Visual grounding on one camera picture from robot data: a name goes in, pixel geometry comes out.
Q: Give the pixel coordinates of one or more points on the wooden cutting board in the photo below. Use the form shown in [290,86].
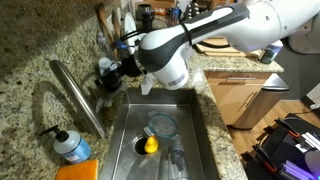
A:
[219,46]

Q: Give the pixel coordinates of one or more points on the curved steel tap spout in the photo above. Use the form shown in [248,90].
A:
[89,119]

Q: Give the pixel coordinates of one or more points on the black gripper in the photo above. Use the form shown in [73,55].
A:
[111,79]

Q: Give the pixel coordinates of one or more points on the glass bowl teal rim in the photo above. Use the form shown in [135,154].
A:
[161,125]

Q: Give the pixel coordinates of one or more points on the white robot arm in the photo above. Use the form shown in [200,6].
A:
[164,52]

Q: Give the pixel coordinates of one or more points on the clear plastic bottle in sink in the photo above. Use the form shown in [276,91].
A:
[177,163]

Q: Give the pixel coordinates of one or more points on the stainless steel trash bin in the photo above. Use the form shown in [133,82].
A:
[270,94]

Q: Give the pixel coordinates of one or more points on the orange sponge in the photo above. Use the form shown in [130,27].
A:
[87,170]

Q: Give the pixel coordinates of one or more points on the blue soap pump bottle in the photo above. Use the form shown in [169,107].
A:
[69,144]

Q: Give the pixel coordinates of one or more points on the stainless steel sink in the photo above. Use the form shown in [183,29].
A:
[126,158]

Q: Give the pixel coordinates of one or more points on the white plate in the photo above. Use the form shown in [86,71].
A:
[128,27]

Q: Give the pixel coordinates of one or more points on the black cart with clamps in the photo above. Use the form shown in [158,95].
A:
[289,152]

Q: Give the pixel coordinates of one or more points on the yellow rubber duck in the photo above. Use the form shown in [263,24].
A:
[151,145]

